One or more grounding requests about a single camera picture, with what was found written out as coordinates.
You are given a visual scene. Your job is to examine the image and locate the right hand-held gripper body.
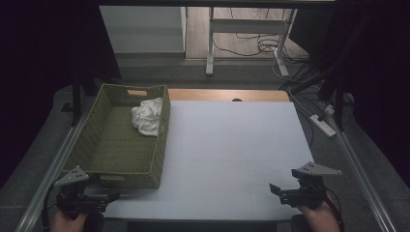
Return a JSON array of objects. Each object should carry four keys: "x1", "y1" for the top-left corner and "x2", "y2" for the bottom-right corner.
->
[{"x1": 279, "y1": 161, "x2": 343, "y2": 211}]

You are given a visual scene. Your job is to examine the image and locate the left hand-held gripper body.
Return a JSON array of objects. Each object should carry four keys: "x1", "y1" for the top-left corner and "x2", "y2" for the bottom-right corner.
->
[{"x1": 53, "y1": 165, "x2": 112, "y2": 220}]

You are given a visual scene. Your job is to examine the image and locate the green woven basket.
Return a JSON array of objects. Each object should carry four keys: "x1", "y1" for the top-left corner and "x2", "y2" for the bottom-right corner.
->
[{"x1": 61, "y1": 83, "x2": 171, "y2": 189}]

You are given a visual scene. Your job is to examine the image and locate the white cloth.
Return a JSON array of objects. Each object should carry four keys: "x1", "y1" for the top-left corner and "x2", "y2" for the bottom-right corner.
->
[{"x1": 131, "y1": 97, "x2": 164, "y2": 137}]

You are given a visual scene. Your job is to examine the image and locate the person's left hand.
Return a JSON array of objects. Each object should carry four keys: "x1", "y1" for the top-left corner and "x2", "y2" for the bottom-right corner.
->
[{"x1": 48, "y1": 210, "x2": 89, "y2": 232}]

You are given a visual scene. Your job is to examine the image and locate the person's right hand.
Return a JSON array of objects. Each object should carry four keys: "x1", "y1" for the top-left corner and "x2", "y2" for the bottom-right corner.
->
[{"x1": 297, "y1": 199, "x2": 341, "y2": 232}]

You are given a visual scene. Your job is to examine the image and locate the white power strip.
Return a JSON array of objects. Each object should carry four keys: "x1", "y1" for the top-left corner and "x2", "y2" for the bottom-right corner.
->
[{"x1": 309, "y1": 113, "x2": 337, "y2": 138}]

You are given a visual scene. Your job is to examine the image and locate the white table mat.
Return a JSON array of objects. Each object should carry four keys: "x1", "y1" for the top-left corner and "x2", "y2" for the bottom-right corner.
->
[{"x1": 102, "y1": 100, "x2": 315, "y2": 222}]

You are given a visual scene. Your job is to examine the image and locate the black metal stand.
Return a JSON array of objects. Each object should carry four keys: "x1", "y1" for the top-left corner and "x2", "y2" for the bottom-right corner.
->
[
  {"x1": 317, "y1": 18, "x2": 359, "y2": 132},
  {"x1": 60, "y1": 64, "x2": 99, "y2": 128}
]

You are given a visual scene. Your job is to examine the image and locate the wooden table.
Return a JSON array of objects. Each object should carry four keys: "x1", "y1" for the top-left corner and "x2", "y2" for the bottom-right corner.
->
[{"x1": 167, "y1": 88, "x2": 291, "y2": 103}]

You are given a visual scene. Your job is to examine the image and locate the white cabinet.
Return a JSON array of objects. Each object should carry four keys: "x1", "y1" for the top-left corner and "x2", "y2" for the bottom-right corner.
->
[{"x1": 99, "y1": 5, "x2": 189, "y2": 60}]

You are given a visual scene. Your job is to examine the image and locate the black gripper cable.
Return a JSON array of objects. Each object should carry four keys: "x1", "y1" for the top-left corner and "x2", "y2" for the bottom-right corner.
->
[
  {"x1": 324, "y1": 187, "x2": 345, "y2": 232},
  {"x1": 41, "y1": 183, "x2": 60, "y2": 232}
]

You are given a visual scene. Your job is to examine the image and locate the aluminium rail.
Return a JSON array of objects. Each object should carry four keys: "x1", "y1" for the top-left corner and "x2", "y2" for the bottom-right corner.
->
[
  {"x1": 14, "y1": 96, "x2": 98, "y2": 232},
  {"x1": 325, "y1": 112, "x2": 398, "y2": 232}
]

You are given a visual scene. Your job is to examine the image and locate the black floor cables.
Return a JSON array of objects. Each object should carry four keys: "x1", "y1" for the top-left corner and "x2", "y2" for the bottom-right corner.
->
[{"x1": 213, "y1": 7, "x2": 327, "y2": 92}]

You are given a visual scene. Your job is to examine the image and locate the white desk frame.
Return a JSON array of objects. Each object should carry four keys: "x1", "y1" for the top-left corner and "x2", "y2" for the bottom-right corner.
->
[{"x1": 205, "y1": 7, "x2": 298, "y2": 77}]

